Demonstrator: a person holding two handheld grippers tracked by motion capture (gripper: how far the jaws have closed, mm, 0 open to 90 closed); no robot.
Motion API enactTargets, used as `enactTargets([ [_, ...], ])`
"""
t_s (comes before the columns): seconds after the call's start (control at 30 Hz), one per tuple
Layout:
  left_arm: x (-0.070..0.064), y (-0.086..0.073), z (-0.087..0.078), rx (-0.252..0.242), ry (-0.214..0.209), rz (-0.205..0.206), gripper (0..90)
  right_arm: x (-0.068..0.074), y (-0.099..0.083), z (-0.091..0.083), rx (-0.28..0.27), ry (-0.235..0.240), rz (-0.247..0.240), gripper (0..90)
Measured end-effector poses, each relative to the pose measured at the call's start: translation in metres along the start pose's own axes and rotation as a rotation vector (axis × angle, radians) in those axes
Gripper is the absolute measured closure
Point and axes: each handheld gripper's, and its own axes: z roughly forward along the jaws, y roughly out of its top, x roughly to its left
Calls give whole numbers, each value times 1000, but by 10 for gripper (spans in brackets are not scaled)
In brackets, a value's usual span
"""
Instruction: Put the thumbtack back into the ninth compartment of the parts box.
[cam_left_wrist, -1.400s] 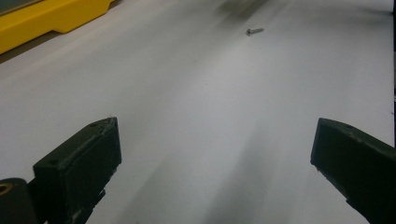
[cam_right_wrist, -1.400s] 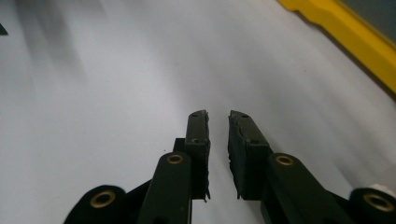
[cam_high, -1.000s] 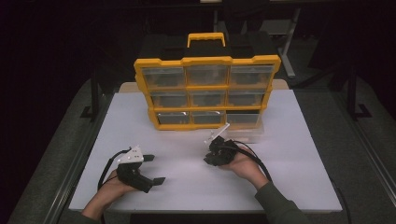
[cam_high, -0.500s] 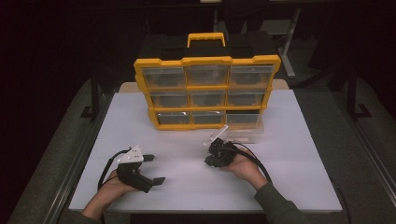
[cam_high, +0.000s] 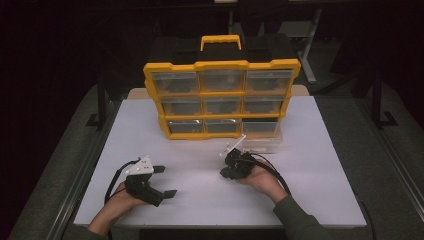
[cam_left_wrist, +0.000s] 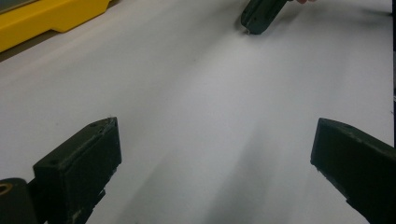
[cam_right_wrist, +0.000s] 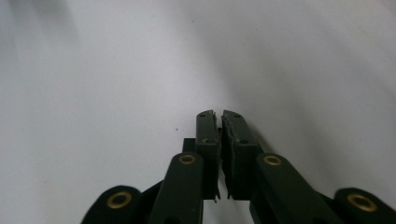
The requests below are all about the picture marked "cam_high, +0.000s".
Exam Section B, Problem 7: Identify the person's left hand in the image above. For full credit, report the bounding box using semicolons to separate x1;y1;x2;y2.
105;181;148;219

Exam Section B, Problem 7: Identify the metal floor rail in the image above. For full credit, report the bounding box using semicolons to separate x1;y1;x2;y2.
46;99;123;240
356;98;424;209

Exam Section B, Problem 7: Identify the yellow black drawer organizer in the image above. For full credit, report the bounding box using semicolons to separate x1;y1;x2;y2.
143;34;302;141

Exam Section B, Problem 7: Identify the black metal stand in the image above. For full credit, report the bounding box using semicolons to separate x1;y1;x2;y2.
369;69;400;130
85;74;111;130

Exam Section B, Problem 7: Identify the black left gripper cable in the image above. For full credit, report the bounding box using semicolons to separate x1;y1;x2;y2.
103;158;141;205

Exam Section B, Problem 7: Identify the person's right hand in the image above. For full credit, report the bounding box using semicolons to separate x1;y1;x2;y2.
237;162;288;205

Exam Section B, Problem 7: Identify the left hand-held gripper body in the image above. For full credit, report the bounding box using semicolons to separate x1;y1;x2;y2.
124;155;166;207

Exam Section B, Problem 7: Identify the black cable at table edge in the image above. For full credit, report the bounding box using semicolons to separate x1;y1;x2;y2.
353;193;378;240

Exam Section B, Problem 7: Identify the group of clear drawers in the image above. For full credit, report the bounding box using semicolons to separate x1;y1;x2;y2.
151;69;294;134

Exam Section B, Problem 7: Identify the clear plastic drawer bin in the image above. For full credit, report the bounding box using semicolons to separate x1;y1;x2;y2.
240;121;284;155

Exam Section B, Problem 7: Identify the white desk leg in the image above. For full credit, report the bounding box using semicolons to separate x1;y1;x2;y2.
297;8;324;85

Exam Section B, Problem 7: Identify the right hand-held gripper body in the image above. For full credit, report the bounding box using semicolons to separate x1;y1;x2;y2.
218;133;258;181

